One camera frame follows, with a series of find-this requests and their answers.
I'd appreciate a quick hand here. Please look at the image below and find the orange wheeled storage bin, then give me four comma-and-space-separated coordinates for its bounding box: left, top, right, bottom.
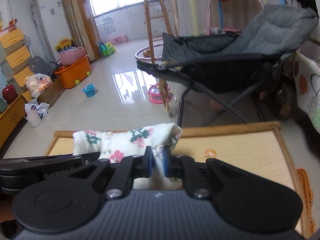
54, 55, 92, 89

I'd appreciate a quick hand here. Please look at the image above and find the red apple-shaped jar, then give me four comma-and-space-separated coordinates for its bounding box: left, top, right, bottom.
2, 84, 18, 104

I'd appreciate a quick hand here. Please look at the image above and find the cardboard box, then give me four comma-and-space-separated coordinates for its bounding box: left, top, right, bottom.
36, 77, 66, 108

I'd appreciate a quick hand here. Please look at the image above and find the wooden low cabinet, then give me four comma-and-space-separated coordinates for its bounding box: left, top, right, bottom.
0, 95, 28, 145

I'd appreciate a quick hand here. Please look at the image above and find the grey dish rack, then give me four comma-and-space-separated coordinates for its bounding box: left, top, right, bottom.
28, 56, 62, 75

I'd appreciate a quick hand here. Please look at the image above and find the blue toy bucket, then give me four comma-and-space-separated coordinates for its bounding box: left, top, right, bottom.
82, 84, 97, 98

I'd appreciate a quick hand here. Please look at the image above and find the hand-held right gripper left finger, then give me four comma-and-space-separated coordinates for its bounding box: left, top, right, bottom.
75, 145, 153, 200

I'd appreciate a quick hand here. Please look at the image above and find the tan fabric strap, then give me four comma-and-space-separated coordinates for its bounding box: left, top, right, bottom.
160, 79, 173, 110

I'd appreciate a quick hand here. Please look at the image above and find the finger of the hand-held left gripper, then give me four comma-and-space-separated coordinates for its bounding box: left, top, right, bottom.
57, 152, 101, 167

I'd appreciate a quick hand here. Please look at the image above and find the white blue-printed plastic bag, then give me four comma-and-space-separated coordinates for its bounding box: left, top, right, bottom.
24, 99, 50, 118

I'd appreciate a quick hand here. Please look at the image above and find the orange woven mat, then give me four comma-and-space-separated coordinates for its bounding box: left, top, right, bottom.
296, 168, 316, 239

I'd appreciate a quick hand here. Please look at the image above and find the quilted heart-pattern blanket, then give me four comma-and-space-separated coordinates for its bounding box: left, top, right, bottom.
292, 52, 320, 133

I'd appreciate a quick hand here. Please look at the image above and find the white floral baby shirt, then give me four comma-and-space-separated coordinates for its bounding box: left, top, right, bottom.
72, 123, 182, 189

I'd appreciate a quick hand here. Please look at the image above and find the hula hoop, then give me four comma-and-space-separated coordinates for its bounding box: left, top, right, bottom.
134, 42, 165, 64

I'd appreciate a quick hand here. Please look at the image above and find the grey folding recliner chair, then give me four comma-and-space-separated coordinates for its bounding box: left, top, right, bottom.
136, 4, 320, 130

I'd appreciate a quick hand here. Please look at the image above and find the white standing air conditioner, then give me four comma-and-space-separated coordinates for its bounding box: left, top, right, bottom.
31, 0, 73, 63

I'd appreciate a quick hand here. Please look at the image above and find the set of toy bowling pins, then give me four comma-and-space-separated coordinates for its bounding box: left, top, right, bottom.
97, 41, 117, 58

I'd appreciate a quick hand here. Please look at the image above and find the wall learning chart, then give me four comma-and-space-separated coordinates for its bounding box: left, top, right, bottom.
101, 16, 117, 34

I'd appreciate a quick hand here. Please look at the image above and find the pink plastic step box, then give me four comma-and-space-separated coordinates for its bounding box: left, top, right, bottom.
110, 35, 128, 44

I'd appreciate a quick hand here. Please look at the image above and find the red yellow toy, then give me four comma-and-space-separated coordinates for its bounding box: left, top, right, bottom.
6, 19, 19, 32

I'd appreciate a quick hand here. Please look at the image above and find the white red-printed plastic bag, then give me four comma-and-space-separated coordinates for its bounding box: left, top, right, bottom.
26, 74, 53, 99

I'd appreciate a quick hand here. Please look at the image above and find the beige curtain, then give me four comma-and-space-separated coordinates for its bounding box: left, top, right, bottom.
56, 0, 87, 55

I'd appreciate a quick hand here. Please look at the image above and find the yellow plastic toy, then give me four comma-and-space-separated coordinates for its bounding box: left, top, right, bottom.
55, 38, 75, 53

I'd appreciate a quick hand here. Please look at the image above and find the pink woven basket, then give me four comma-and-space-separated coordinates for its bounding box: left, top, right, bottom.
59, 47, 87, 65

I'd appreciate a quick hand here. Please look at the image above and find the yellow drawer cabinet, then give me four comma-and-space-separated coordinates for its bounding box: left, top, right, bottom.
0, 29, 33, 103

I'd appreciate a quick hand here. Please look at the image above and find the pink toy basket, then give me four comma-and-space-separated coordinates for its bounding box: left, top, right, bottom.
147, 84, 173, 103

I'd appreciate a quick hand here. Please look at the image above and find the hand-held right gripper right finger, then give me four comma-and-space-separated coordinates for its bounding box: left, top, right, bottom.
162, 146, 250, 200

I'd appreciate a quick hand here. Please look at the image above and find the small white bin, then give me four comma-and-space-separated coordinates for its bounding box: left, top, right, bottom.
26, 110, 42, 128

